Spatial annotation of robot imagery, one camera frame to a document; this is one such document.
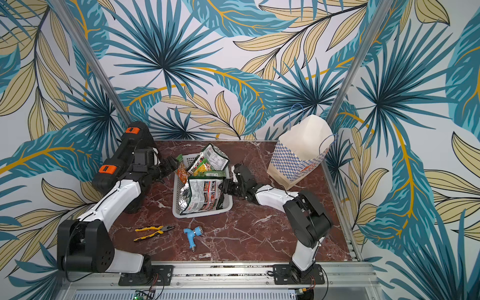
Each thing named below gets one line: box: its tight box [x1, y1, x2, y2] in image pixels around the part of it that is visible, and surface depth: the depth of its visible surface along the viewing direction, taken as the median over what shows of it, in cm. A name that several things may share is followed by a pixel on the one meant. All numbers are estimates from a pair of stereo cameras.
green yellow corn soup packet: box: [193, 158, 212, 177], surface depth 97 cm
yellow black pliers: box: [133, 225, 176, 242], surface depth 85 cm
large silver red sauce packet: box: [178, 176, 226, 215], surface depth 80 cm
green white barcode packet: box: [187, 143, 230, 174], surface depth 97 cm
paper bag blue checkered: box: [267, 113, 335, 191], surface depth 94 cm
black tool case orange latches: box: [91, 121, 156, 194], surface depth 77 cm
